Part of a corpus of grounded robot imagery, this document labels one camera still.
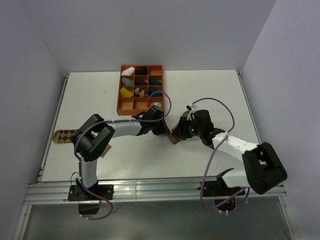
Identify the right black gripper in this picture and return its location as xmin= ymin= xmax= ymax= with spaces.
xmin=171 ymin=116 xmax=203 ymax=139

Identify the tan sock with maroon cuff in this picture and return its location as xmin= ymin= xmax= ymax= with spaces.
xmin=167 ymin=110 xmax=193 ymax=145

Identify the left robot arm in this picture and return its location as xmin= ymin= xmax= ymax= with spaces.
xmin=72 ymin=102 xmax=170 ymax=200

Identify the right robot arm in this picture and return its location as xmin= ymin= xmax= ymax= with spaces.
xmin=172 ymin=110 xmax=288 ymax=197

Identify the teal rolled sock lower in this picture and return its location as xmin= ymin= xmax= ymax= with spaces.
xmin=148 ymin=86 xmax=163 ymax=98

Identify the teal rolled sock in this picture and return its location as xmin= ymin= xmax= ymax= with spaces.
xmin=148 ymin=75 xmax=162 ymax=86
xmin=148 ymin=86 xmax=163 ymax=98

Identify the argyle rolled sock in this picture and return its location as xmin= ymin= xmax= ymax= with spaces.
xmin=133 ymin=86 xmax=149 ymax=98

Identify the teal rolled sock upper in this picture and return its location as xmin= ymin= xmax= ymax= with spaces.
xmin=148 ymin=75 xmax=162 ymax=86

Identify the yellow rolled sock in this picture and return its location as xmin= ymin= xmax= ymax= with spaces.
xmin=119 ymin=87 xmax=133 ymax=98

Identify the orange wooden compartment tray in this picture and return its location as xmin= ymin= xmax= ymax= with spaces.
xmin=116 ymin=64 xmax=165 ymax=116

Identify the dark brown rolled sock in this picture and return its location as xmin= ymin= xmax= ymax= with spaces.
xmin=134 ymin=76 xmax=148 ymax=86

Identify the grey rolled sock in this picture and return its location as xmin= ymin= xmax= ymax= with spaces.
xmin=121 ymin=77 xmax=134 ymax=86

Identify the dark green rolled sock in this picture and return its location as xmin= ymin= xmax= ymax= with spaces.
xmin=135 ymin=66 xmax=149 ymax=76

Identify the white rolled sock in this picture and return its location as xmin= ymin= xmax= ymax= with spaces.
xmin=121 ymin=66 xmax=135 ymax=76

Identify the brown argyle sock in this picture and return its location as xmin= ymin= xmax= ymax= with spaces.
xmin=51 ymin=129 xmax=112 ymax=158

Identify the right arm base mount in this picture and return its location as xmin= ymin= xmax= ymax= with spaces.
xmin=201 ymin=180 xmax=245 ymax=197

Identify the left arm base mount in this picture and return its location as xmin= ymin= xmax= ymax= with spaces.
xmin=67 ymin=184 xmax=114 ymax=216

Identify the aluminium table frame rail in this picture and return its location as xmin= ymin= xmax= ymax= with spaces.
xmin=24 ymin=174 xmax=287 ymax=205

